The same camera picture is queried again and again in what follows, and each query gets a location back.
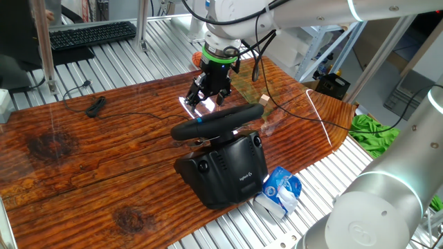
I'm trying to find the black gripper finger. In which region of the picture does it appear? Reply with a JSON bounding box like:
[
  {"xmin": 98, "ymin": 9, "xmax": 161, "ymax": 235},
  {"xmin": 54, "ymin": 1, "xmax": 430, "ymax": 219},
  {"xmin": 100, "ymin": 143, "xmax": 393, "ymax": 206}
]
[
  {"xmin": 185, "ymin": 74, "xmax": 209, "ymax": 111},
  {"xmin": 216, "ymin": 87, "xmax": 233, "ymax": 107}
]

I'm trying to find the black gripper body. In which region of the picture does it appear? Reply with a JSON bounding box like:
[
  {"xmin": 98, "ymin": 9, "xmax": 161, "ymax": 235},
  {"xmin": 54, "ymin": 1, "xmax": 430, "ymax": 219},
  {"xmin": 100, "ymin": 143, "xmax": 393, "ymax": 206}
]
[{"xmin": 199, "ymin": 56, "xmax": 240, "ymax": 95}]

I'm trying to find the black steering wheel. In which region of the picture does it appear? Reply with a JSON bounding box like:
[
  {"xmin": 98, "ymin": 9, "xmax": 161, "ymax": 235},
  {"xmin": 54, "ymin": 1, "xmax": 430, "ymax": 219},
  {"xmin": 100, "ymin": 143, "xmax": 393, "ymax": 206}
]
[{"xmin": 170, "ymin": 102, "xmax": 266, "ymax": 145}]

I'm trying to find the black wheel base unit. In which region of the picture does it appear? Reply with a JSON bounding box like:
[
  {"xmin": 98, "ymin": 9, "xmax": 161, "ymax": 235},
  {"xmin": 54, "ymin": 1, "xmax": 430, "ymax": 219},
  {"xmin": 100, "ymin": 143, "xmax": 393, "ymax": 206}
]
[{"xmin": 172, "ymin": 129, "xmax": 270, "ymax": 210}]

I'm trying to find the white stand base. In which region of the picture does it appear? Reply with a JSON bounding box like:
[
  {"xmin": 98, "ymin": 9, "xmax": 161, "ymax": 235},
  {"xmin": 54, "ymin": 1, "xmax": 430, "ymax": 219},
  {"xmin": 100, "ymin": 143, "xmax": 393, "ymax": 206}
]
[{"xmin": 169, "ymin": 13, "xmax": 208, "ymax": 44}]

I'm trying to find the white foam box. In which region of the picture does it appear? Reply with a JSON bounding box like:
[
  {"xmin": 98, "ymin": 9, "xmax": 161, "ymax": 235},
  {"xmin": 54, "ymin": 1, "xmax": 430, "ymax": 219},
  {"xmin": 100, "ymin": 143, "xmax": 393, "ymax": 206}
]
[{"xmin": 266, "ymin": 29, "xmax": 323, "ymax": 68}]

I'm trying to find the white metal shelf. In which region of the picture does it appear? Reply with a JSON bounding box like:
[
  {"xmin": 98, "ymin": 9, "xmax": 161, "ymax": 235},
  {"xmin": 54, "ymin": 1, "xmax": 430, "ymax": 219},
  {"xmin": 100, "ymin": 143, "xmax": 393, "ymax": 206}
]
[{"xmin": 276, "ymin": 20, "xmax": 368, "ymax": 83}]

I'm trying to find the blue tissue pack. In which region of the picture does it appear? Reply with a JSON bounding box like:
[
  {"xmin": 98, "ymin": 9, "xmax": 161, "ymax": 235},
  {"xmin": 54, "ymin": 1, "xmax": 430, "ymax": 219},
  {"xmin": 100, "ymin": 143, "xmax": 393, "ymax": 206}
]
[{"xmin": 252, "ymin": 165, "xmax": 303, "ymax": 221}]

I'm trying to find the black plastic crate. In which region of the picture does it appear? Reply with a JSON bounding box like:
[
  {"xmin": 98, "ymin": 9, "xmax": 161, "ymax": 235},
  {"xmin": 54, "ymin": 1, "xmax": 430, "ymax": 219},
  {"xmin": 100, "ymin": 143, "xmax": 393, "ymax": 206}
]
[{"xmin": 314, "ymin": 72, "xmax": 351, "ymax": 101}]

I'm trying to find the black keyboard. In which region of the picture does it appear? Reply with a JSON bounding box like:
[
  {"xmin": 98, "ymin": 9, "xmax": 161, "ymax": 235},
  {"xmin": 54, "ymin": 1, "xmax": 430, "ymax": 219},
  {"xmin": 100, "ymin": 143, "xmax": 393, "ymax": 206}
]
[{"xmin": 48, "ymin": 21, "xmax": 138, "ymax": 52}]

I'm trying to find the wood grain table mat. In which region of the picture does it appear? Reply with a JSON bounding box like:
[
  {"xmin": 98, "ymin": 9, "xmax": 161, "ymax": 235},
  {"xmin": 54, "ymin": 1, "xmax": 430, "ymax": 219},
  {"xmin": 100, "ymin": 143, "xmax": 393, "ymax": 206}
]
[{"xmin": 0, "ymin": 57, "xmax": 358, "ymax": 249}]

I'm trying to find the black desk pad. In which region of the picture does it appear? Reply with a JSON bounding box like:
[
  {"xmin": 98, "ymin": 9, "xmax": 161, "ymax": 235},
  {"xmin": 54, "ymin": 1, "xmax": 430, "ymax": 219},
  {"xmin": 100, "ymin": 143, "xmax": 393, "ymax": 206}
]
[{"xmin": 19, "ymin": 46, "xmax": 96, "ymax": 72}]

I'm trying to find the green cloth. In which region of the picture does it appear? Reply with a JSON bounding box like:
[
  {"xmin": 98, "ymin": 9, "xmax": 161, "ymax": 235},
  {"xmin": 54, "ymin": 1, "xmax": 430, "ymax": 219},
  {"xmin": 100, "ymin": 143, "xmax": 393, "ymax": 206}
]
[{"xmin": 347, "ymin": 113, "xmax": 443, "ymax": 212}]

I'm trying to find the black monitor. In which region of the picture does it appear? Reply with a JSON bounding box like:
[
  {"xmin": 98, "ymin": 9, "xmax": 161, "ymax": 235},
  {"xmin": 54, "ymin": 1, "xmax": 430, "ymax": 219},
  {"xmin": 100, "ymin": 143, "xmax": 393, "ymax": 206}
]
[{"xmin": 0, "ymin": 0, "xmax": 44, "ymax": 70}]

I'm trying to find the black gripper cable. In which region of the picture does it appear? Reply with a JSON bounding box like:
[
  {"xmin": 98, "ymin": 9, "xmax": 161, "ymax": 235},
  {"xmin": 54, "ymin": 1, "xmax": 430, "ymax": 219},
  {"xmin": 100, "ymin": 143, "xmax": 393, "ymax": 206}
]
[{"xmin": 181, "ymin": 0, "xmax": 290, "ymax": 83}]

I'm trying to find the long black camera cable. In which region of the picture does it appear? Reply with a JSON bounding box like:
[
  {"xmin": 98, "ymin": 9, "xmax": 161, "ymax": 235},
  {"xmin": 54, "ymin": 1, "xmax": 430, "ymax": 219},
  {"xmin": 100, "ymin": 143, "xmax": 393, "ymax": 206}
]
[{"xmin": 254, "ymin": 13, "xmax": 443, "ymax": 135}]

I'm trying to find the upright aluminium frame post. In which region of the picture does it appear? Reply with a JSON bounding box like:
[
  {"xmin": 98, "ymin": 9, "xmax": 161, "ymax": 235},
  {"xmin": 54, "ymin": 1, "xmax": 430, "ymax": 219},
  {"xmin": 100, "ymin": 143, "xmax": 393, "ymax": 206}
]
[
  {"xmin": 134, "ymin": 0, "xmax": 150, "ymax": 52},
  {"xmin": 30, "ymin": 0, "xmax": 60, "ymax": 95}
]

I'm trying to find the thin black wheel cable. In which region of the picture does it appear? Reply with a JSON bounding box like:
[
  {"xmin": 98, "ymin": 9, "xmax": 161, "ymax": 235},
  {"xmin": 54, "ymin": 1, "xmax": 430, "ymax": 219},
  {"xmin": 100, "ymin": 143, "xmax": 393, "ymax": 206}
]
[{"xmin": 62, "ymin": 79, "xmax": 192, "ymax": 122}]

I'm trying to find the aluminium frame rail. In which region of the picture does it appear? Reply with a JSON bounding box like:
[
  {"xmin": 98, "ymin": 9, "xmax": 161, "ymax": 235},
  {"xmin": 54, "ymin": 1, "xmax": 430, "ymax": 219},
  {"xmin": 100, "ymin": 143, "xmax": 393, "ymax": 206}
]
[{"xmin": 48, "ymin": 12, "xmax": 193, "ymax": 33}]

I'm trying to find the slanted aluminium frame beam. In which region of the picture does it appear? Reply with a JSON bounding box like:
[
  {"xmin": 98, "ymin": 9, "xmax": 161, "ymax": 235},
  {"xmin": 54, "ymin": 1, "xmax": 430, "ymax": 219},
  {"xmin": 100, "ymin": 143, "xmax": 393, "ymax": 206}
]
[{"xmin": 342, "ymin": 13, "xmax": 419, "ymax": 104}]

